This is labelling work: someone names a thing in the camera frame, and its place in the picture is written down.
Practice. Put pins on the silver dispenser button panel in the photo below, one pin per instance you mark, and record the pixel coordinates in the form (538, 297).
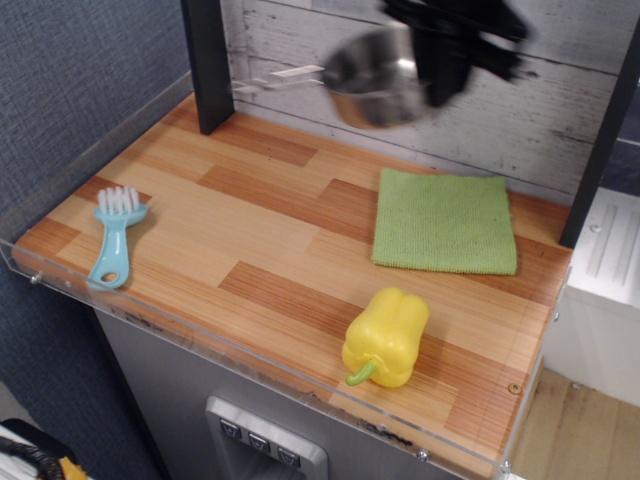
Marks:
(251, 447)

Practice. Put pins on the green cloth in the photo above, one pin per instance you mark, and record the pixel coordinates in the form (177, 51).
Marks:
(444, 223)

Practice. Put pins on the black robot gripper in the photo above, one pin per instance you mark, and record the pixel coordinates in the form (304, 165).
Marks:
(449, 38)

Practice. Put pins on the yellow toy bell pepper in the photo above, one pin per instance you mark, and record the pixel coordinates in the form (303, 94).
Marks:
(382, 343)

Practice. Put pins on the white appliance at right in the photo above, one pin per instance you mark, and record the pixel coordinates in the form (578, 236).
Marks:
(593, 337)

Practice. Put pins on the black upright post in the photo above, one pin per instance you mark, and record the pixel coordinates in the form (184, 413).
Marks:
(611, 124)
(208, 57)

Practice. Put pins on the left black upright post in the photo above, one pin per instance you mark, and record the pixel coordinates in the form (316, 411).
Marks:
(208, 57)

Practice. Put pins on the small stainless steel pan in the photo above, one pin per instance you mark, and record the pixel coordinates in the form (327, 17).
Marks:
(371, 80)

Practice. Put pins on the grey toy fridge cabinet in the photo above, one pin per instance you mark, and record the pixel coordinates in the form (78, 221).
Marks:
(171, 384)

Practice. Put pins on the clear acrylic table guard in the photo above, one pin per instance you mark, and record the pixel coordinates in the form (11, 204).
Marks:
(257, 246)

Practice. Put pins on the light blue dish brush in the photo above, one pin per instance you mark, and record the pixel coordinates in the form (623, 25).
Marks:
(118, 209)

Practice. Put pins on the right black upright post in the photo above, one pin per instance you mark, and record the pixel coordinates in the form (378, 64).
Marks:
(611, 124)

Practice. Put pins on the black and yellow bag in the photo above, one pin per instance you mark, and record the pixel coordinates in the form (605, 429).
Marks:
(29, 453)

